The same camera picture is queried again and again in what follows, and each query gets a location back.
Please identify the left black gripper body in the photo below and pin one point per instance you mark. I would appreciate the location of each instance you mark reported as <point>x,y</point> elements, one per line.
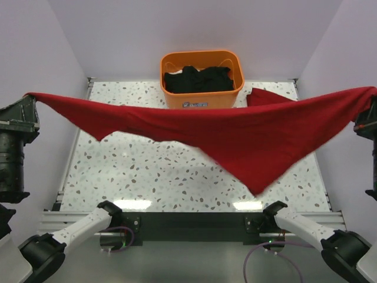
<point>15,131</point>

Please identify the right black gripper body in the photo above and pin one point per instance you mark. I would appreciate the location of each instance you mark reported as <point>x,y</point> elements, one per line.
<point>367,122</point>

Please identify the red t shirt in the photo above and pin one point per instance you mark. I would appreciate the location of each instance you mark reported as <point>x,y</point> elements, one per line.
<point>255,144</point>
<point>259,97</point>

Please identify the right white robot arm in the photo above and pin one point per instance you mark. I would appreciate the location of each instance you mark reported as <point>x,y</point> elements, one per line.
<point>346,253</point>

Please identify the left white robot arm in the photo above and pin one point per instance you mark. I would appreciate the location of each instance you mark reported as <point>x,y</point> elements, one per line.
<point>40,256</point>

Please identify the folded red t shirt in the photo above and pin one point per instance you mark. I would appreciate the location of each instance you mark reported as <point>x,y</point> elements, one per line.
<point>259,97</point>

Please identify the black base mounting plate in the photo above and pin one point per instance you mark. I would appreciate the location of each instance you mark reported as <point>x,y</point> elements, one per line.
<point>136,228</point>

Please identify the orange plastic basket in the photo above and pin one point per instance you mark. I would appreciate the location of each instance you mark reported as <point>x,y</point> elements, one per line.
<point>175,62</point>

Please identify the black clothes in basket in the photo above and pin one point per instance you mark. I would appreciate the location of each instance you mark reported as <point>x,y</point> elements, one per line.
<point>192,80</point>

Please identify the aluminium rail frame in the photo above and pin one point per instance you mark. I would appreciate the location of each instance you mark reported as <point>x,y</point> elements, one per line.
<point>141,175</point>

